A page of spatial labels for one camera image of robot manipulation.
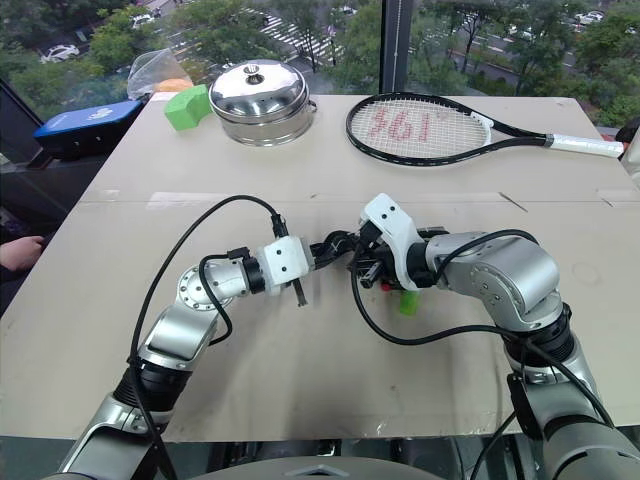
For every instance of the orange round fruit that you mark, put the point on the orange round fruit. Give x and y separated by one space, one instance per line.
172 84

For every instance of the green foam block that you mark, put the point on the green foam block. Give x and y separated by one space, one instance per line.
186 107

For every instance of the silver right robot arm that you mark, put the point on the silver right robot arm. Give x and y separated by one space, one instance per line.
515 280

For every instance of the green highlighter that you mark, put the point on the green highlighter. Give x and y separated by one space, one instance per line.
409 303

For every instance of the bystander bare hand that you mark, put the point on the bystander bare hand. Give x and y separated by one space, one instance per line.
19 252

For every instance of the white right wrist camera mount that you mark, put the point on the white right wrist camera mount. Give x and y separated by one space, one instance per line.
392 227

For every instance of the stainless steel pot lid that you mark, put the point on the stainless steel pot lid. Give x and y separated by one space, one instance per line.
257 90

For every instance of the white parked car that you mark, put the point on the white parked car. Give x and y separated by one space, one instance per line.
141 21
59 52
589 17

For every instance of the clear plastic bag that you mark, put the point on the clear plastic bag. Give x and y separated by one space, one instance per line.
150 70

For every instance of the blue black device case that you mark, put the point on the blue black device case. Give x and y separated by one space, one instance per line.
85 125

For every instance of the black white tennis racket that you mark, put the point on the black white tennis racket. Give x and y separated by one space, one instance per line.
480 145

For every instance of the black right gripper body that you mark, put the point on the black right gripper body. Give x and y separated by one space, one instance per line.
376 252

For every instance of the grey rounded robot torso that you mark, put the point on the grey rounded robot torso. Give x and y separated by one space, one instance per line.
315 469

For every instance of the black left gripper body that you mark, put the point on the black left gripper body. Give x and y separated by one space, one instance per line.
315 260

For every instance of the black window frame post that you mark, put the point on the black window frame post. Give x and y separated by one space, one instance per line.
397 45

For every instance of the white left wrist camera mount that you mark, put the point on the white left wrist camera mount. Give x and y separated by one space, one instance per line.
284 262

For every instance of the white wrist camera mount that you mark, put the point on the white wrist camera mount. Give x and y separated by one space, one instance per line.
392 227
284 262

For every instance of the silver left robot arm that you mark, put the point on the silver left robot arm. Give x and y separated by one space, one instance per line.
170 340

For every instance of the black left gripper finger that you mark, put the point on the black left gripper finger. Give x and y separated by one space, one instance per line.
327 258
334 239

